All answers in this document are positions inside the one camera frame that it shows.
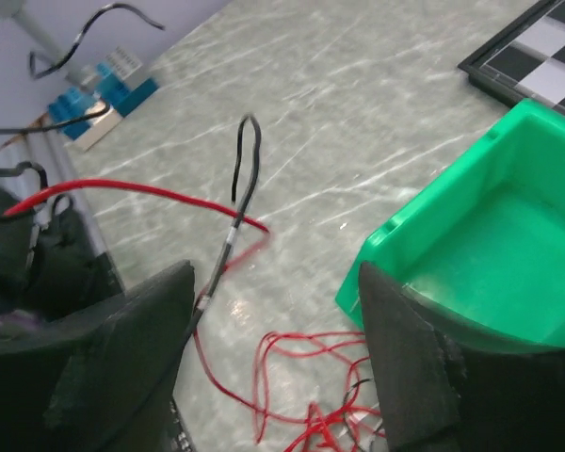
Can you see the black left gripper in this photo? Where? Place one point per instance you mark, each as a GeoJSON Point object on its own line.
{"type": "Point", "coordinates": [53, 270]}

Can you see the green bin left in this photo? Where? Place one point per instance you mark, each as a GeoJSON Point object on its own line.
{"type": "Point", "coordinates": [484, 243]}

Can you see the black and silver chessboard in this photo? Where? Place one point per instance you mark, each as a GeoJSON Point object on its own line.
{"type": "Point", "coordinates": [525, 60]}

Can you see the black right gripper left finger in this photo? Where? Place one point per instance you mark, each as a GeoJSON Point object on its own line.
{"type": "Point", "coordinates": [100, 379]}

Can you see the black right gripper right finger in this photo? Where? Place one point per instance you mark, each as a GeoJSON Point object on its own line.
{"type": "Point", "coordinates": [444, 385]}

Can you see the blue toy brick stack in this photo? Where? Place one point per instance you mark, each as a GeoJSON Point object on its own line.
{"type": "Point", "coordinates": [114, 88]}

